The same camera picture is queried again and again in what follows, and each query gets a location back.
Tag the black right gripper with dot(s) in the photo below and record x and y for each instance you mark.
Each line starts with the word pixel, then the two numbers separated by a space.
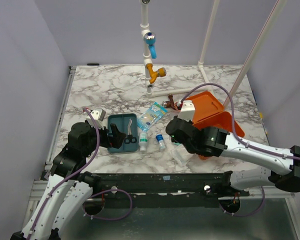
pixel 175 130

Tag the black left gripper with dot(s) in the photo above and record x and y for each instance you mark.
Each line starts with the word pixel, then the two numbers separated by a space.
pixel 115 141

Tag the white gauze pad packet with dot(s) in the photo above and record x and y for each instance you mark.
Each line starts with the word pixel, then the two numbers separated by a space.
pixel 181 155

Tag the orange medicine kit box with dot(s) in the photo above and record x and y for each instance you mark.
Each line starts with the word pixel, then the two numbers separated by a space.
pixel 214 123

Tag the blue-labelled bandage roll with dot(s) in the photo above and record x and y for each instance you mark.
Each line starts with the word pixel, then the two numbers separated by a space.
pixel 160 141

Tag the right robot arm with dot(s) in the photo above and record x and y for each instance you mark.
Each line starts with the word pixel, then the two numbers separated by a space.
pixel 279 167

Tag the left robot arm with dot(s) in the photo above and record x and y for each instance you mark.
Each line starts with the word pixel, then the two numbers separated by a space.
pixel 68 187

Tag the teal divided tray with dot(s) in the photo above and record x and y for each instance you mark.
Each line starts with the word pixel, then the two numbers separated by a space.
pixel 121 121

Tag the white bottle green label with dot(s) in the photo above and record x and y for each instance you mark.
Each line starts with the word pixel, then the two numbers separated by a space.
pixel 143 141

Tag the blue cotton swab bag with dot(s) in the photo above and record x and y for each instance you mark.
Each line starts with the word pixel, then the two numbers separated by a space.
pixel 151 116

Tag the yellow faucet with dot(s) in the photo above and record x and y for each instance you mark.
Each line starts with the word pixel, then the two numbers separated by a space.
pixel 161 72

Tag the black-handled bandage scissors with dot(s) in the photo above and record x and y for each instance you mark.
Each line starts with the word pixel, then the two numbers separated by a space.
pixel 130 139

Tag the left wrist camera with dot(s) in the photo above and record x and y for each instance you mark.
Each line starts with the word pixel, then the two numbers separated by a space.
pixel 98 115

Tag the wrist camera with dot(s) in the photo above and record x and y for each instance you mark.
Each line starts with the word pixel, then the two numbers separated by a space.
pixel 187 111
pixel 98 115

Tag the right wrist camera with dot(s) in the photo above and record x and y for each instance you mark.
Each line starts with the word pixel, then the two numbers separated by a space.
pixel 187 111

